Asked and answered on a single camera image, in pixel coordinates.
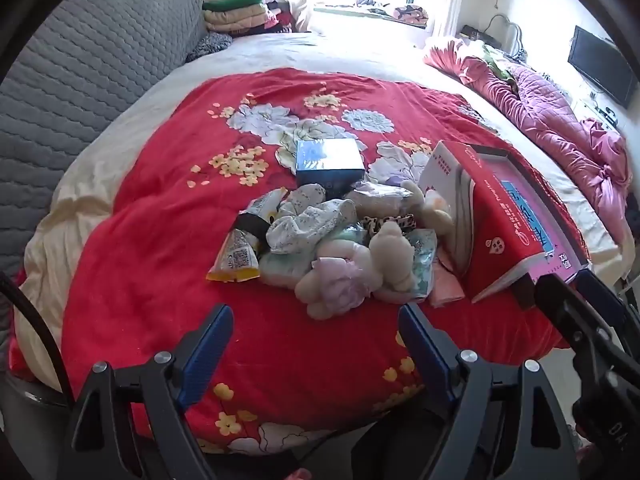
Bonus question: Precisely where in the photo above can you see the black hair tie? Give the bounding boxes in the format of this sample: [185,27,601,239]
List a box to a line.
[235,187,289,241]

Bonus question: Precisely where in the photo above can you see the red floral blanket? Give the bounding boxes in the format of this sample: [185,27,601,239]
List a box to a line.
[10,67,596,456]

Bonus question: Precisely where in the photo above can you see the stack of folded blankets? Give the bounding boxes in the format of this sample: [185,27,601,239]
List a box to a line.
[202,0,301,37]

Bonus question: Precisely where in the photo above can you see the black cable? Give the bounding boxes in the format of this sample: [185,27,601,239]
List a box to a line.
[0,270,76,407]

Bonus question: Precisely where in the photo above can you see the patterned cushion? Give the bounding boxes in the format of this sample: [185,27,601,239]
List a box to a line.
[392,4,430,24]

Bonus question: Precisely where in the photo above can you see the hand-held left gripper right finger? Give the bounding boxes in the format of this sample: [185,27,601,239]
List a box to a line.
[397,302,583,480]

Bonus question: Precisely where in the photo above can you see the black television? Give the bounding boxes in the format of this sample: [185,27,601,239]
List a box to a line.
[567,25,640,109]

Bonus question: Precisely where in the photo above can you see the beige item in clear bag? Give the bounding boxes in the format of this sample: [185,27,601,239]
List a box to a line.
[345,180,412,217]

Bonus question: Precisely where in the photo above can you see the blue box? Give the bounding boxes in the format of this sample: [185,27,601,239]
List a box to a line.
[295,138,365,197]

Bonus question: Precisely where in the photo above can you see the red and white tissue box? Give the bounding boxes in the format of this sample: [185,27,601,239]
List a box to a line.
[417,140,557,305]

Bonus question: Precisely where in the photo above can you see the white mirror frame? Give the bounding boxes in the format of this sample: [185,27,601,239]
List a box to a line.
[487,12,527,57]

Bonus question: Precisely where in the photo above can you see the leopard print cloth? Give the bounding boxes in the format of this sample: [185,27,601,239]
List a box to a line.
[362,212,419,234]

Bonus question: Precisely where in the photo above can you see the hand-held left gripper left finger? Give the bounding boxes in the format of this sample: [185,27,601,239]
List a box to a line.
[57,304,235,480]

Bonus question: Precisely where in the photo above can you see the cream plush toy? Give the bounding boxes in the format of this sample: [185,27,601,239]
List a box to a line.
[400,180,457,239]

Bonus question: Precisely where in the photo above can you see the pink quilt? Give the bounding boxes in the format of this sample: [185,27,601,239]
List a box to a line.
[425,37,634,257]

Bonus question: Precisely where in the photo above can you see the green cloth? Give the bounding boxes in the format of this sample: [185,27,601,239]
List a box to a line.
[482,45,516,84]

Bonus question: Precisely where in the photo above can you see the white cabinet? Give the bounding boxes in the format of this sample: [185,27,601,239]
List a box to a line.
[570,95,627,137]

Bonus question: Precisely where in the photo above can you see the dark electronic device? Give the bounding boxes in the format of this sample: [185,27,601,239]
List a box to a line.
[460,25,504,47]

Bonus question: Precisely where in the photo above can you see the yellow snack packet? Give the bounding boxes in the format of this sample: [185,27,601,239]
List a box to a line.
[207,227,262,284]

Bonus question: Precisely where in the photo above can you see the green tissue pack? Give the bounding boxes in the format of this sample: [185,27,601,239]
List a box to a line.
[400,227,440,306]
[257,249,322,289]

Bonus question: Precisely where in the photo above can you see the dark patterned pillow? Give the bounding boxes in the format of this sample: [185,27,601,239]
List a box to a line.
[187,32,234,62]

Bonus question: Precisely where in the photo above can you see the white floral cloth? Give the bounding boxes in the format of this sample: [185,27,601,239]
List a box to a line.
[265,184,359,257]

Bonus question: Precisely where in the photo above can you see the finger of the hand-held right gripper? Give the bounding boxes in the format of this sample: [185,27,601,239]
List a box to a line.
[534,275,629,377]
[575,269,634,334]

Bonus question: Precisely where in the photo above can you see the grey quilted headboard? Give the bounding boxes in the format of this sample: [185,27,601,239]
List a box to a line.
[0,0,208,341]

